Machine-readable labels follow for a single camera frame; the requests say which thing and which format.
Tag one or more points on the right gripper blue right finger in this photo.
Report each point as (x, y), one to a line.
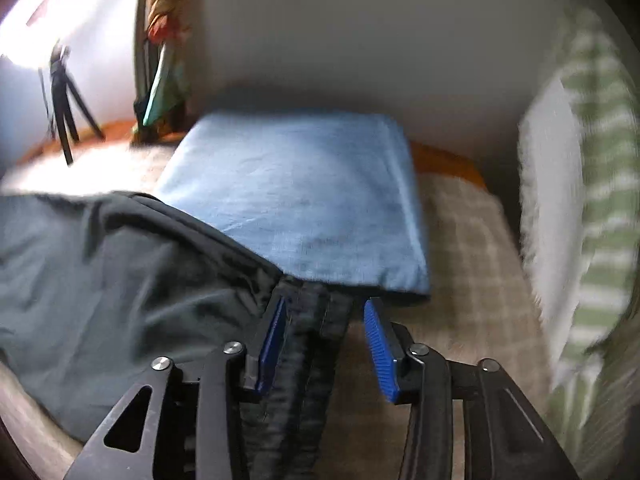
(385, 350)

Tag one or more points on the folded grey metal tripod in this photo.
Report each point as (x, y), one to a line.
(161, 86)

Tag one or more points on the folded light blue cloth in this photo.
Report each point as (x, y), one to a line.
(326, 197)

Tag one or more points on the black ring light tripod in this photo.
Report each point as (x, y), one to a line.
(61, 119)

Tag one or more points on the colourful fabric flower garland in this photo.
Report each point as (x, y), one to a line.
(165, 15)

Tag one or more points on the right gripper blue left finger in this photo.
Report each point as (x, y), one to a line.
(269, 356)

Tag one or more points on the green striped white pillow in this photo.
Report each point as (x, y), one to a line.
(579, 171)

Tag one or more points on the pink checkered bed blanket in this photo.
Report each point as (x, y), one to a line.
(480, 307)

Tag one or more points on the dark green pants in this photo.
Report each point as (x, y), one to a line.
(94, 288)

